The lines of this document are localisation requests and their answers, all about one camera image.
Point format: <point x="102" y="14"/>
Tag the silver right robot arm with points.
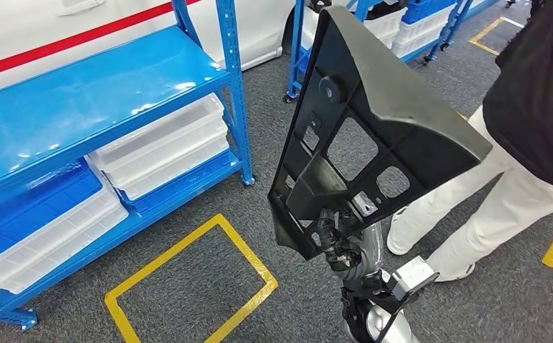
<point x="383" y="326"/>

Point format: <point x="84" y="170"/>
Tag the white car with red stripe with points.
<point x="115" y="19"/>

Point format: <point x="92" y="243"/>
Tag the black curved part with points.
<point x="385" y="12"/>

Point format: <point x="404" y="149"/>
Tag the blue metal shelf rack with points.
<point x="92" y="94"/>
<point x="296" y="47"/>

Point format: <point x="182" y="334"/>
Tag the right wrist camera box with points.
<point x="414" y="274"/>

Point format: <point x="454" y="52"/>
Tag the black plastic frame part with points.
<point x="399" y="94"/>

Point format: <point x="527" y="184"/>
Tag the large white plastic bin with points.
<point x="385" y="28"/>

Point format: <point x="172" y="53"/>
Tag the person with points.
<point x="532" y="94"/>

